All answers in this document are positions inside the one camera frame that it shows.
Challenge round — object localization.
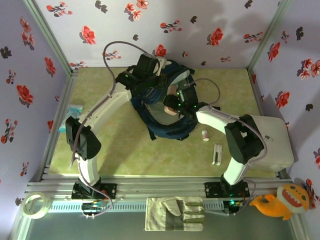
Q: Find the white square storage case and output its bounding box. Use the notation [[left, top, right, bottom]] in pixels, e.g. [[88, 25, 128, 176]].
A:
[[249, 114, 295, 173]]

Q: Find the aluminium frame rail long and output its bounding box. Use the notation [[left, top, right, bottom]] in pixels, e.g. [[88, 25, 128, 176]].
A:
[[24, 174, 293, 201]]

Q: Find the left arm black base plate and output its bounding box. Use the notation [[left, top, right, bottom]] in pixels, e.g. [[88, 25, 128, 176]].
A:
[[71, 183, 118, 200]]

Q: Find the clear tape roll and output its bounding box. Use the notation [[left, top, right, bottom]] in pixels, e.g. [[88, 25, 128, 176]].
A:
[[20, 191, 52, 220]]

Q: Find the aluminium corner post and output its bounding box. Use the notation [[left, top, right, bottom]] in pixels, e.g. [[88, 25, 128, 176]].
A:
[[247, 0, 293, 72], [22, 0, 76, 76]]

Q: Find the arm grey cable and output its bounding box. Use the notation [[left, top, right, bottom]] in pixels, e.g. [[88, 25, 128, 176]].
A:
[[186, 77, 268, 216], [69, 40, 161, 167]]

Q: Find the orange plush toy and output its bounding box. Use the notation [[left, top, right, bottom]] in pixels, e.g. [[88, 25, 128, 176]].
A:
[[249, 183, 311, 221]]

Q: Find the white stapler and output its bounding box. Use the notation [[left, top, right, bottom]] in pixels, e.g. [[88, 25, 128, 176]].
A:
[[211, 143, 223, 166]]

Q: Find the grey work glove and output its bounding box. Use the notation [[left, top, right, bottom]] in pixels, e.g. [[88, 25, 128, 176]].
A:
[[144, 196, 206, 232]]

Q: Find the left arm grey cable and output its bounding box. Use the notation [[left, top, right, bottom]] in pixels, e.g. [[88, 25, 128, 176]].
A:
[[69, 40, 161, 167]]

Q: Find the navy blue backpack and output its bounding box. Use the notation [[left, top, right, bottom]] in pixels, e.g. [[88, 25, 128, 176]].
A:
[[131, 59, 198, 141]]

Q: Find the blue tissue pack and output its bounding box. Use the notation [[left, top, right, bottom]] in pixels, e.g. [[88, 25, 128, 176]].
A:
[[58, 104, 84, 133]]

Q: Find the slotted grey cable tray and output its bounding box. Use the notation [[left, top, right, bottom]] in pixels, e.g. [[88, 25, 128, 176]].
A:
[[48, 201, 226, 213]]

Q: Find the small circuit board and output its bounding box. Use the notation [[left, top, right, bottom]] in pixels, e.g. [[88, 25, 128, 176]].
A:
[[81, 199, 106, 220], [223, 199, 245, 216]]

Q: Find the aluminium side rail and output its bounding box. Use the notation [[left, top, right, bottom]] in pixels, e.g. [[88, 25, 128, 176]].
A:
[[247, 68, 292, 181], [38, 69, 80, 182]]

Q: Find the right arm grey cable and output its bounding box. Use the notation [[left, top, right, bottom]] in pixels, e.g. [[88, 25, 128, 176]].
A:
[[186, 77, 268, 216]]

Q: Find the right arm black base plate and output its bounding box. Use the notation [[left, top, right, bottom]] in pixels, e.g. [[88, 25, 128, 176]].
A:
[[204, 181, 250, 199]]

